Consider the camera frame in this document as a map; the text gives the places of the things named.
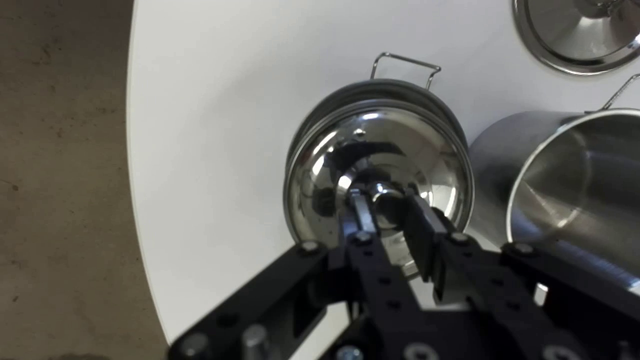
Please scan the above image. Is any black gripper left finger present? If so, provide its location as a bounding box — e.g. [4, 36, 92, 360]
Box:
[166, 187, 429, 360]

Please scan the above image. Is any steel lid of short pot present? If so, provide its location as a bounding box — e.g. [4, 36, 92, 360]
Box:
[282, 97, 477, 277]

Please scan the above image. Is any steel lid of tall pot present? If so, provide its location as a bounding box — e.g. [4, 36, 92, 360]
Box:
[510, 0, 640, 77]

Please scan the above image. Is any tall steel pot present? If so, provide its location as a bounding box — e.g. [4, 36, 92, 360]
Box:
[466, 71, 640, 295]

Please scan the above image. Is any short steel pot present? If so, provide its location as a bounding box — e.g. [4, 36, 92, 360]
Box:
[287, 50, 473, 250]

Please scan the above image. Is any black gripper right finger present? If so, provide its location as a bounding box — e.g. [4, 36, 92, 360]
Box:
[399, 191, 640, 329]

